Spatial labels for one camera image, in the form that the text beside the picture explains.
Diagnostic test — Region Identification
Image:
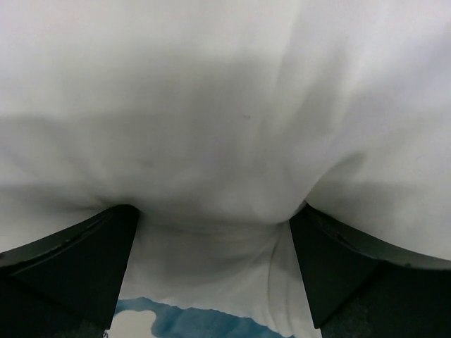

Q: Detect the blue houndstooth pillow with pillowcase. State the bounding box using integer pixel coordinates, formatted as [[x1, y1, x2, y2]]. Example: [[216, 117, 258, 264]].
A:
[[106, 215, 320, 337]]

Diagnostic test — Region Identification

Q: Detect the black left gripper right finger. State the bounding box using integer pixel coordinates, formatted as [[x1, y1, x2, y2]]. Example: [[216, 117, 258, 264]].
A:
[[289, 205, 450, 338]]

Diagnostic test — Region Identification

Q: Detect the white pillow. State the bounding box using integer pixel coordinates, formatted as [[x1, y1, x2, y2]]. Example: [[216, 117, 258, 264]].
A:
[[1, 1, 450, 258]]

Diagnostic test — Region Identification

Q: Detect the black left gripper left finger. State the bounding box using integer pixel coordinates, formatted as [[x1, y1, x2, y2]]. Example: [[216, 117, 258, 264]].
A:
[[1, 205, 140, 337]]

